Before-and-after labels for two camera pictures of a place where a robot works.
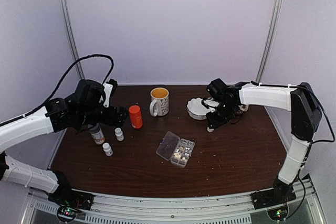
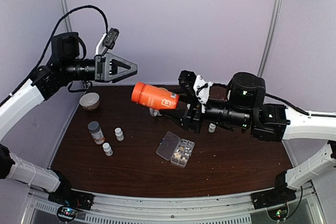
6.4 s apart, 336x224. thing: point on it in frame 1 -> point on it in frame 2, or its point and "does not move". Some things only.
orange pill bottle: [136, 117] -> [155, 97]
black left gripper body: [91, 116] -> [71, 71]
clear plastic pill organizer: [178, 150] does not move
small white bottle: [210, 130] does not move
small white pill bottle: [107, 149] does not move
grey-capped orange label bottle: [97, 134] does not move
